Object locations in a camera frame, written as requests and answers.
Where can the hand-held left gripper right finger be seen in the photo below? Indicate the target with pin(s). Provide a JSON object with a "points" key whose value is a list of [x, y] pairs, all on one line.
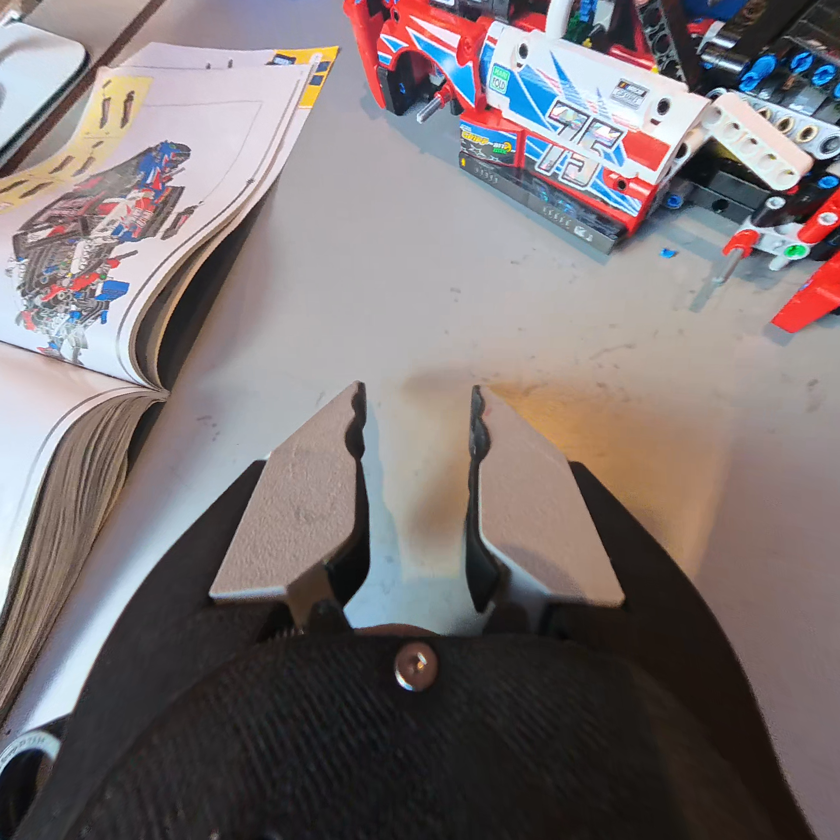
{"points": [[544, 518]]}

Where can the open instruction booklet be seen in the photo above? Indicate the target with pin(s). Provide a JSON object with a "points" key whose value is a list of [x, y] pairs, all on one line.
{"points": [[197, 164]]}

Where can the grey desk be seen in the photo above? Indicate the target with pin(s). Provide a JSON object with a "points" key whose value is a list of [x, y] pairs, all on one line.
{"points": [[459, 315]]}

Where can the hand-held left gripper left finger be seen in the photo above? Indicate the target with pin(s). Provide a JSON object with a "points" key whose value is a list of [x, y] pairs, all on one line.
{"points": [[289, 512]]}

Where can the toy brick race car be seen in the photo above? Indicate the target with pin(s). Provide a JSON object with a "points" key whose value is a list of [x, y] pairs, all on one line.
{"points": [[577, 118]]}

